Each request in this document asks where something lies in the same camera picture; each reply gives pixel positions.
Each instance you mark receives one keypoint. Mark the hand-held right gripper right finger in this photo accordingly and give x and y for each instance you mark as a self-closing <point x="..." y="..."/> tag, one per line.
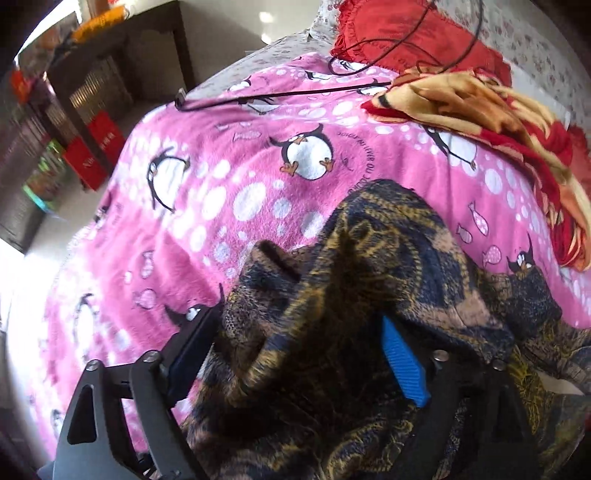
<point x="404" y="364"/>

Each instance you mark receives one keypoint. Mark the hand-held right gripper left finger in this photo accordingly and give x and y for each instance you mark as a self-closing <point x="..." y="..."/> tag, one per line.
<point x="191" y="355"/>

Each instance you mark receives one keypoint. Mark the dark floral patterned garment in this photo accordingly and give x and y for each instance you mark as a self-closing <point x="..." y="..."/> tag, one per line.
<point x="360" y="286"/>

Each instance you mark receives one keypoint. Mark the pink penguin blanket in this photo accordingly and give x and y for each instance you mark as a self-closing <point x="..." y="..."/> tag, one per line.
<point x="207" y="198"/>

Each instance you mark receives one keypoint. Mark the red box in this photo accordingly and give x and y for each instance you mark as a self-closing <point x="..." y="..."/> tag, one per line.
<point x="107" y="136"/>
<point x="85" y="164"/>

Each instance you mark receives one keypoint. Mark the red yellow floral blanket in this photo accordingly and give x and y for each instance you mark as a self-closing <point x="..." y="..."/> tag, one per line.
<point x="508" y="120"/>

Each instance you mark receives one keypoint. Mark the brown wooden side table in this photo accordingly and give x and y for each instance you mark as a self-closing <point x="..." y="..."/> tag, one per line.
<point x="120" y="60"/>

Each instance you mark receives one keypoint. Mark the red frilled heart pillow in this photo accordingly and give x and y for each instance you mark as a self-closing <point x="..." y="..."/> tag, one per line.
<point x="415" y="39"/>

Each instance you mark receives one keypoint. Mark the orange cloth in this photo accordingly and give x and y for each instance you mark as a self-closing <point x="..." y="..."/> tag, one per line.
<point x="99" y="21"/>

